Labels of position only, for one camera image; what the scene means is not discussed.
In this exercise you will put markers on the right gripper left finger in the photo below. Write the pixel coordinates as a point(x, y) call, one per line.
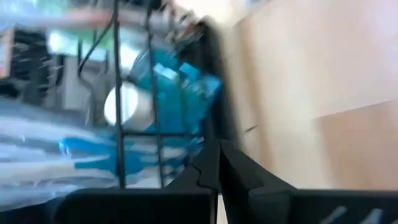
point(140, 207)

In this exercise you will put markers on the orange toothbrush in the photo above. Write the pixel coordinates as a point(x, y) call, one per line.
point(93, 17)

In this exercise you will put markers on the bagged orange item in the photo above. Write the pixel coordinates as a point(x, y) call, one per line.
point(93, 35)

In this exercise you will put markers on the bagged blue bottle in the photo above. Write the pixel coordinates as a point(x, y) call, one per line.
point(87, 149)

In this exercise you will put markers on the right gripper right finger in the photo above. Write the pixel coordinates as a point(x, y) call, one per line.
point(295, 207)

